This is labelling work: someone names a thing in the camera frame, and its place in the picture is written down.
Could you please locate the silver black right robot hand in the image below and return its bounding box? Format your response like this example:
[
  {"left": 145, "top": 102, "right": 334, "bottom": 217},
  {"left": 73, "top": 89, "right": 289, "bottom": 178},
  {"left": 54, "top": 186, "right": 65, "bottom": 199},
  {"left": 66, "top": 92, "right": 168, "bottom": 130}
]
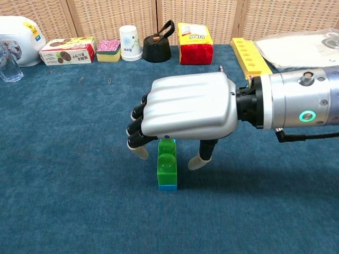
[{"left": 125, "top": 72, "right": 239, "bottom": 171}]

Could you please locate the blue toy brick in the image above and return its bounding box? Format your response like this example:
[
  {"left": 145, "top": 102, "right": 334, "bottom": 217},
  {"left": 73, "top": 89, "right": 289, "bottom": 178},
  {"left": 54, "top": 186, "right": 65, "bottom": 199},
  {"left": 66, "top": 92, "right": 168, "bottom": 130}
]
[{"left": 158, "top": 135, "right": 178, "bottom": 192}]

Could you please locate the white paper cup stack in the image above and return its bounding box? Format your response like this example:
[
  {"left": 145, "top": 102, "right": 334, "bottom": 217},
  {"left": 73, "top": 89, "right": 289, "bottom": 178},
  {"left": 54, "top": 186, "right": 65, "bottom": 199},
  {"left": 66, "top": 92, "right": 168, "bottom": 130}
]
[{"left": 119, "top": 25, "right": 143, "bottom": 62}]

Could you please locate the cookie box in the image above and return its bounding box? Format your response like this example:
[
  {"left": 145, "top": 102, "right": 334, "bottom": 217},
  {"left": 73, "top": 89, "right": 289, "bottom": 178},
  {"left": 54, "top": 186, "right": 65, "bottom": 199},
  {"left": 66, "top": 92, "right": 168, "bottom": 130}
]
[{"left": 39, "top": 37, "right": 98, "bottom": 67}]

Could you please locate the black lid with handle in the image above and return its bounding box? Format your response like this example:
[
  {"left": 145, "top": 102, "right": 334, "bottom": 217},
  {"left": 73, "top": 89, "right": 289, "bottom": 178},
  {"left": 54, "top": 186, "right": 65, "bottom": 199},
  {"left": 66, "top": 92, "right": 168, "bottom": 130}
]
[{"left": 142, "top": 20, "right": 176, "bottom": 64}]

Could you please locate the green toy brick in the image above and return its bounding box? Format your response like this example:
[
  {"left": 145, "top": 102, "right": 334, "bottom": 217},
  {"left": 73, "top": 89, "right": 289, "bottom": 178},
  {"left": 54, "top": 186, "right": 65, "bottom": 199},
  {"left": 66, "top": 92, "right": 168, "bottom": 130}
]
[{"left": 157, "top": 139, "right": 178, "bottom": 187}]

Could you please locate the red yellow snack bag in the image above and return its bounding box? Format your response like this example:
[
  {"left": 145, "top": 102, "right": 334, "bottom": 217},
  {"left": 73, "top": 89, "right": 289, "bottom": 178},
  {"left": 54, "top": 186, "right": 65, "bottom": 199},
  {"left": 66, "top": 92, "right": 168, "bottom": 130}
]
[{"left": 177, "top": 22, "right": 214, "bottom": 66}]

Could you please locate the woven folding screen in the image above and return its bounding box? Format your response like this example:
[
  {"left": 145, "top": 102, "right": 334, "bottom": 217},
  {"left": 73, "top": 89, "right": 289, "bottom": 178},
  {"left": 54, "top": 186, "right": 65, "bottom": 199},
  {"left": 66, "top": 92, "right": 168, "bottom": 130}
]
[{"left": 0, "top": 0, "right": 339, "bottom": 46}]

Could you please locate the clear glass cup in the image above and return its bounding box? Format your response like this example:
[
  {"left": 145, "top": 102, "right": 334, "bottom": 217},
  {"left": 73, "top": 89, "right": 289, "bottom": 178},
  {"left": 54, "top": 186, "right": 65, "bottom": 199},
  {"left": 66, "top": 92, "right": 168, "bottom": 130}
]
[{"left": 0, "top": 41, "right": 24, "bottom": 84}]

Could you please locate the white rounded appliance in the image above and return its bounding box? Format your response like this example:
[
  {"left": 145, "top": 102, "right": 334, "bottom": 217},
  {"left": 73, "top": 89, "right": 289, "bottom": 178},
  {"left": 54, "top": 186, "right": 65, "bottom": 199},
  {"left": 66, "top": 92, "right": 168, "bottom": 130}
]
[{"left": 0, "top": 15, "right": 47, "bottom": 68}]

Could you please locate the yellow tray with holes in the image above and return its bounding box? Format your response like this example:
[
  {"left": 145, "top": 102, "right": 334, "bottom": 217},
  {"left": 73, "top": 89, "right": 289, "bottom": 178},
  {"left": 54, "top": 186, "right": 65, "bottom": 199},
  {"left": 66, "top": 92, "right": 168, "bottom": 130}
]
[{"left": 230, "top": 37, "right": 274, "bottom": 81}]

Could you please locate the clear bag with white paper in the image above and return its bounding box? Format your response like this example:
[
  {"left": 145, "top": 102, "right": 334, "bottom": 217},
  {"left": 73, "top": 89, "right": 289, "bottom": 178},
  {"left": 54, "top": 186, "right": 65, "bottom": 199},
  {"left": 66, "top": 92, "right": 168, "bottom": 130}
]
[{"left": 253, "top": 28, "right": 339, "bottom": 72}]

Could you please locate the pink yellow sponge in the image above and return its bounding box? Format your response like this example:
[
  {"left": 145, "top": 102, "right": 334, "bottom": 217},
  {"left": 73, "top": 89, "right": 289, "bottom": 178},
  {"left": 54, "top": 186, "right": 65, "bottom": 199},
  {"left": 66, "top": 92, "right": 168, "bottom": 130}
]
[{"left": 96, "top": 38, "right": 122, "bottom": 63}]

